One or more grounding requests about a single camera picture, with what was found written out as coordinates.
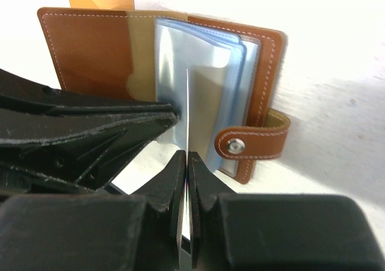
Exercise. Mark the brown leather card holder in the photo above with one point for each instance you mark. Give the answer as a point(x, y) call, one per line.
point(110, 53)

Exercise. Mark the gold card magnetic stripe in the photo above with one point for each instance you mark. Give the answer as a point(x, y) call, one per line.
point(186, 220)

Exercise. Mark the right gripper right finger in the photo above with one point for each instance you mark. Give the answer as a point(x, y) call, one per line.
point(231, 231)

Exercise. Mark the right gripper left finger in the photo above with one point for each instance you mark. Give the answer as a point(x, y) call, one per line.
point(141, 231)

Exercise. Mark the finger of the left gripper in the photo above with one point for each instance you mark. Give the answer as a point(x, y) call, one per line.
point(73, 154)
point(22, 95)

